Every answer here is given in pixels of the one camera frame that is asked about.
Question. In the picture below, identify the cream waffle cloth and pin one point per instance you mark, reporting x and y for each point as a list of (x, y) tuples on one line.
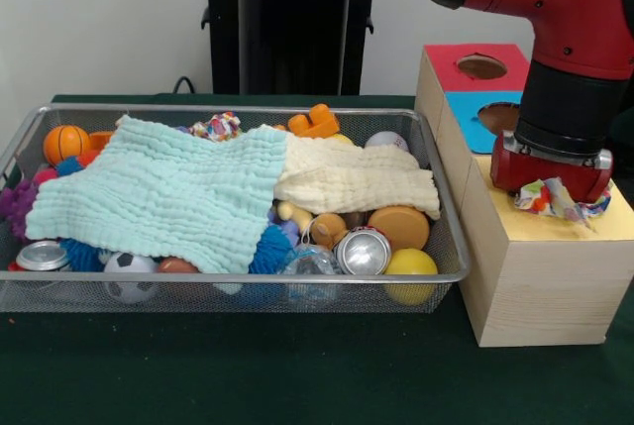
[(366, 177)]

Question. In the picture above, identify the wooden box three round holes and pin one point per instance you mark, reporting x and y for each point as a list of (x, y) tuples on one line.
[(545, 296)]

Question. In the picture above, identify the yellow ball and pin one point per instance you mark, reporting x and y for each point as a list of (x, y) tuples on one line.
[(411, 271)]

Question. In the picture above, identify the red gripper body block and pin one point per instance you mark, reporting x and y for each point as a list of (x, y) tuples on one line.
[(540, 170)]

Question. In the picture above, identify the crushed clear plastic bottle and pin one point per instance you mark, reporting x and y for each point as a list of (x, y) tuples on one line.
[(309, 266)]

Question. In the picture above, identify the crushed silver can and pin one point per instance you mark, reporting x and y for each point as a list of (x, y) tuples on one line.
[(363, 251)]

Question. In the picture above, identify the dark green table cloth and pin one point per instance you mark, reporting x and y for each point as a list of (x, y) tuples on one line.
[(247, 370)]

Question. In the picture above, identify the orange toy basketball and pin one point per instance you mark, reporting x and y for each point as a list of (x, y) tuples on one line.
[(66, 144)]

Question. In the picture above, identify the mint waffle cloth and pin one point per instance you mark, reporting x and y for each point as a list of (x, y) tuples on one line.
[(124, 187)]

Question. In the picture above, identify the red and silver can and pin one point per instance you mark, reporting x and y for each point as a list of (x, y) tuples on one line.
[(42, 255)]

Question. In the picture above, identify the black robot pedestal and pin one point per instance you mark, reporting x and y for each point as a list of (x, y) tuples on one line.
[(292, 38)]

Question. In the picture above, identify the polka dot paper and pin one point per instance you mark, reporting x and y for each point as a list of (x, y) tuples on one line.
[(550, 202)]

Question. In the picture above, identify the white toy baseball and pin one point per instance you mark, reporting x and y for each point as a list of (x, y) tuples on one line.
[(388, 140)]

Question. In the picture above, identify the orange rubber toy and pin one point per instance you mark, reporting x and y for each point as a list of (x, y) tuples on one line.
[(317, 123)]

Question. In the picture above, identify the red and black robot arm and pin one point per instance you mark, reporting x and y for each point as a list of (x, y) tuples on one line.
[(569, 9)]

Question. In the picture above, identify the small soccer ball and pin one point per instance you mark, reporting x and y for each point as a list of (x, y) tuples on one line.
[(130, 274)]

